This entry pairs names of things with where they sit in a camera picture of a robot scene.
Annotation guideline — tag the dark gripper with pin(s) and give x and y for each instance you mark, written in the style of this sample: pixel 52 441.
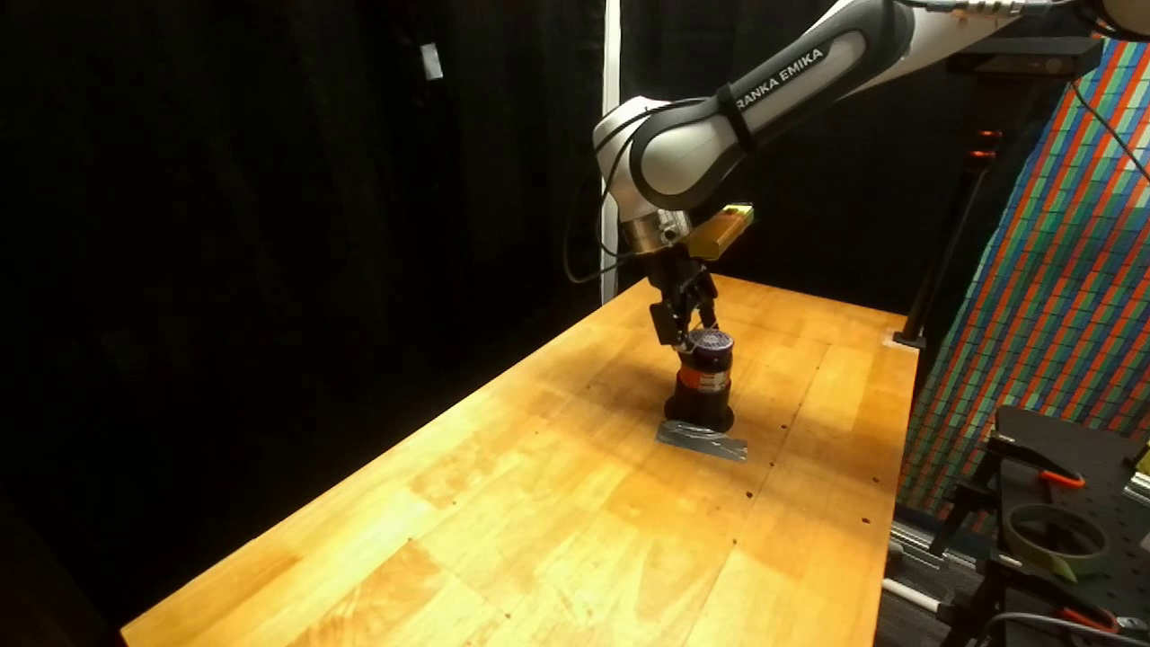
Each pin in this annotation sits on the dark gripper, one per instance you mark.
pixel 684 280

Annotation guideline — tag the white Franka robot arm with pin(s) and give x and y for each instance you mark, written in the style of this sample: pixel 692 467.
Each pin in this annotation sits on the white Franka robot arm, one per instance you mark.
pixel 766 92

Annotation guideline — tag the dark red can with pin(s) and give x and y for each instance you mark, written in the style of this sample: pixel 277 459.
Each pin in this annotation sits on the dark red can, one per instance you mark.
pixel 702 384

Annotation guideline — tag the black curtain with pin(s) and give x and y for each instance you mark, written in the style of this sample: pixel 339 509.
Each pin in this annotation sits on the black curtain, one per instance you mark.
pixel 815 202
pixel 239 238

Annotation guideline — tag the black stand with red knob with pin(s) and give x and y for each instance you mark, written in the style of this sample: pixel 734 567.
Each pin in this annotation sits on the black stand with red knob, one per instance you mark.
pixel 955 238

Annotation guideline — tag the white vertical pole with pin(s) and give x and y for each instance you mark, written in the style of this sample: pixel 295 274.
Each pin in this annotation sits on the white vertical pole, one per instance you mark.
pixel 611 47

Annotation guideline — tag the small white curtain tag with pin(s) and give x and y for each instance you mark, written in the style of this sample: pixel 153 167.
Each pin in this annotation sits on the small white curtain tag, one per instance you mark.
pixel 434 62

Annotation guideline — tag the large leaning striped panel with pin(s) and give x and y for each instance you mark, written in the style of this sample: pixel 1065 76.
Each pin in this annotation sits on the large leaning striped panel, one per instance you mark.
pixel 1053 300

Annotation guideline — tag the black mounting plate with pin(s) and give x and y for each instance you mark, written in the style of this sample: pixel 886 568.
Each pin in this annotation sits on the black mounting plate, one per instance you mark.
pixel 1065 438

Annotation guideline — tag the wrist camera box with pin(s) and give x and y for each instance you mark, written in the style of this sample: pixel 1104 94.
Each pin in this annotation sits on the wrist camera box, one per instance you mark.
pixel 720 229

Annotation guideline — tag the grey duct tape piece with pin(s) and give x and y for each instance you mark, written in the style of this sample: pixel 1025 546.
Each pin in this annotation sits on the grey duct tape piece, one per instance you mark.
pixel 707 441

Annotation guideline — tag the aluminium frame rail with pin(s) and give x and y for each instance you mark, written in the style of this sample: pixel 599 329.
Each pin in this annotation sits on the aluminium frame rail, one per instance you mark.
pixel 929 563

